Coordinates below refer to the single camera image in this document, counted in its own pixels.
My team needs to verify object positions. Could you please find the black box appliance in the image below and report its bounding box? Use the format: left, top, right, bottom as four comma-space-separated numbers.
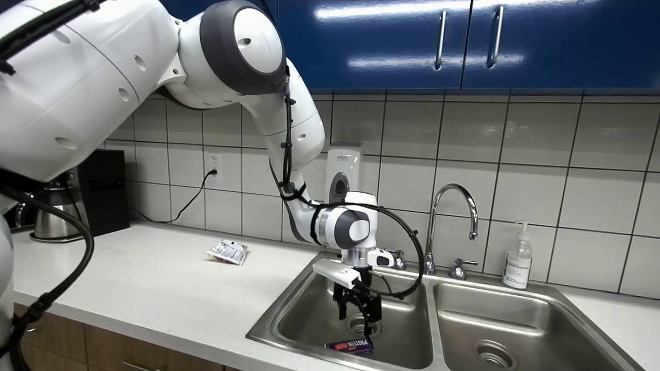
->
74, 147, 133, 238

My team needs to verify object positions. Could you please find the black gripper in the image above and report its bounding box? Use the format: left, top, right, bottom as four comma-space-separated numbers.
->
332, 269, 384, 341

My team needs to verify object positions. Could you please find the white snack packet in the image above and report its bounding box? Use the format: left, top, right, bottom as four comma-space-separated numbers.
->
205, 238, 251, 269

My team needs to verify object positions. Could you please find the white wall outlet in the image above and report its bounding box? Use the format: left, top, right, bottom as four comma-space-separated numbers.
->
204, 150, 225, 183

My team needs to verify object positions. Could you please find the chrome faucet handle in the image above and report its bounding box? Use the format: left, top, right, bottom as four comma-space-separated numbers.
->
384, 248, 411, 272
446, 255, 481, 282

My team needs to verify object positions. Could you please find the black power cord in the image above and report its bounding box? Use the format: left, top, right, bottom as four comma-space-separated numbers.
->
137, 170, 221, 227

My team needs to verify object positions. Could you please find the white wall soap dispenser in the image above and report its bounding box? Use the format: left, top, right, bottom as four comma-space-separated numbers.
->
321, 143, 365, 209

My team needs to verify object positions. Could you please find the clear hand soap pump bottle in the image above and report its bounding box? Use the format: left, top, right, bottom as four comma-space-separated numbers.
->
501, 221, 535, 292

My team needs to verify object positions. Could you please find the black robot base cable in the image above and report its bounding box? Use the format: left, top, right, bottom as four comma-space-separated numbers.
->
0, 180, 97, 371

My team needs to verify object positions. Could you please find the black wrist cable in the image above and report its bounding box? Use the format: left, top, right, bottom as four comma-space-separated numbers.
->
266, 61, 427, 301

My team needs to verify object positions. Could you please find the silver cabinet door handle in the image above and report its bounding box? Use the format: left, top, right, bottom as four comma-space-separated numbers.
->
431, 9, 449, 74
484, 4, 507, 72

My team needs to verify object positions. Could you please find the chrome gooseneck faucet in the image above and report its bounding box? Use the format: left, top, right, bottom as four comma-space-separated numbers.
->
419, 181, 482, 279

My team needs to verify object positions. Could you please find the stainless steel double sink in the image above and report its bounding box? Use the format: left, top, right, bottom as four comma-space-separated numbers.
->
243, 251, 645, 371

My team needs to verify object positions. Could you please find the steel coffee pot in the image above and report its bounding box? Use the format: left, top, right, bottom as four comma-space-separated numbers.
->
28, 171, 86, 245

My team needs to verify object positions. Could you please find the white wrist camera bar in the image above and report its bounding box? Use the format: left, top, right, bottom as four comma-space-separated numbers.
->
310, 263, 365, 292

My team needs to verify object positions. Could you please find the sink drain strainer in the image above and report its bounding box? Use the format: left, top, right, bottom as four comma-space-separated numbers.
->
345, 314, 381, 341
473, 341, 518, 371

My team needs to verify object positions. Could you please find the wooden base cabinet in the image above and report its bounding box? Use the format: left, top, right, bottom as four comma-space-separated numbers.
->
11, 307, 239, 371

